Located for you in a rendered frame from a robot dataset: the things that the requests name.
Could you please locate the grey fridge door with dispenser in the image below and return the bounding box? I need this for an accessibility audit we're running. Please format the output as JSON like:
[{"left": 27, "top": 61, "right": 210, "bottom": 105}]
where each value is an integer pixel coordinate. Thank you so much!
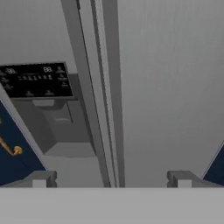
[{"left": 0, "top": 0, "right": 106, "bottom": 188}]

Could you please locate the grey fridge door handle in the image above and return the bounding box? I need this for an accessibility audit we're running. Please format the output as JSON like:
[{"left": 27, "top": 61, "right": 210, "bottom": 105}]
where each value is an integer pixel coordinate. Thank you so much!
[
  {"left": 90, "top": 0, "right": 126, "bottom": 188},
  {"left": 59, "top": 0, "right": 112, "bottom": 188}
]

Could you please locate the plain grey fridge door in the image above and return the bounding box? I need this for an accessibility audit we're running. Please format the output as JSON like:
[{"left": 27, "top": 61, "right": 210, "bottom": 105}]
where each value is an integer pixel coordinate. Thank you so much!
[{"left": 116, "top": 0, "right": 224, "bottom": 188}]

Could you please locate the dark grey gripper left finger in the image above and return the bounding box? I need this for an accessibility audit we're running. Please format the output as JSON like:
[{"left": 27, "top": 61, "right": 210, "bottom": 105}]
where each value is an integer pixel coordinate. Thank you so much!
[{"left": 3, "top": 170, "right": 58, "bottom": 188}]

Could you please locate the gold cupboard handle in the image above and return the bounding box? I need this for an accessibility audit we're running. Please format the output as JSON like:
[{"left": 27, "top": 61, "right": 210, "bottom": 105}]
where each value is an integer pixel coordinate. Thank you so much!
[{"left": 0, "top": 116, "right": 24, "bottom": 157}]

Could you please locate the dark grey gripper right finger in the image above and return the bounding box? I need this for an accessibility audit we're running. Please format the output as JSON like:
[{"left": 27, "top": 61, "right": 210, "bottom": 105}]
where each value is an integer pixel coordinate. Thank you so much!
[{"left": 166, "top": 170, "right": 224, "bottom": 188}]

